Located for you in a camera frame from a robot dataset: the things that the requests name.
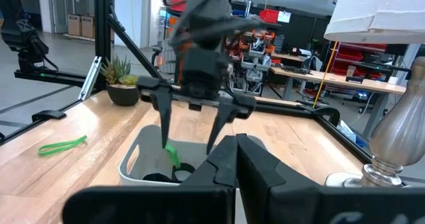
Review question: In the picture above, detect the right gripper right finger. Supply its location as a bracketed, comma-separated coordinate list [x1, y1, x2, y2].
[235, 133, 425, 224]

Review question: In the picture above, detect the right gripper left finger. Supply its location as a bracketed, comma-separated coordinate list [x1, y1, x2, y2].
[62, 134, 239, 224]

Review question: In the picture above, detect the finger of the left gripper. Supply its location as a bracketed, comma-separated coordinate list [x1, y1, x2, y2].
[205, 94, 257, 156]
[137, 75, 174, 150]

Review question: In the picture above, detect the green rubber band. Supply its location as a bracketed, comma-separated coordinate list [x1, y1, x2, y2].
[163, 143, 183, 171]
[37, 134, 88, 158]

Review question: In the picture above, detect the grey plastic bin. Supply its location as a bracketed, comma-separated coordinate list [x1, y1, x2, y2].
[118, 124, 267, 187]

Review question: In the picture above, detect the red storage bin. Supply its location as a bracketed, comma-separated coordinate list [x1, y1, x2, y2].
[258, 8, 280, 25]

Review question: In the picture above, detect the small potted succulent plant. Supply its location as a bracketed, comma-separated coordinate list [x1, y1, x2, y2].
[99, 55, 141, 107]

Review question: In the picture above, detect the cardboard box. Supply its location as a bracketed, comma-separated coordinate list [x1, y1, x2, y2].
[67, 14, 82, 37]
[81, 15, 96, 39]

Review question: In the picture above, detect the wooden desk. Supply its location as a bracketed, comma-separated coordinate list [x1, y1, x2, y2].
[269, 65, 408, 140]

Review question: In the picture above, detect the white shade table lamp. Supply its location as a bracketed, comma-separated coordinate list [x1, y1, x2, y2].
[323, 0, 425, 188]

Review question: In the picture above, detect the silver metal bracket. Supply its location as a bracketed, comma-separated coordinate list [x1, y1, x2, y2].
[77, 55, 103, 101]

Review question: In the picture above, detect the black metal table frame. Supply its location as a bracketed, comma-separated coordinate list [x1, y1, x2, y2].
[0, 0, 408, 185]

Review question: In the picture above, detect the black frame clamp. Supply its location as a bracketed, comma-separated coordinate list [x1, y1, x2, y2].
[31, 110, 68, 122]
[313, 106, 341, 127]

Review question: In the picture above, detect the yellow hanging cable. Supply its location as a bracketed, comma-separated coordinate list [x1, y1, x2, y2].
[311, 41, 340, 109]

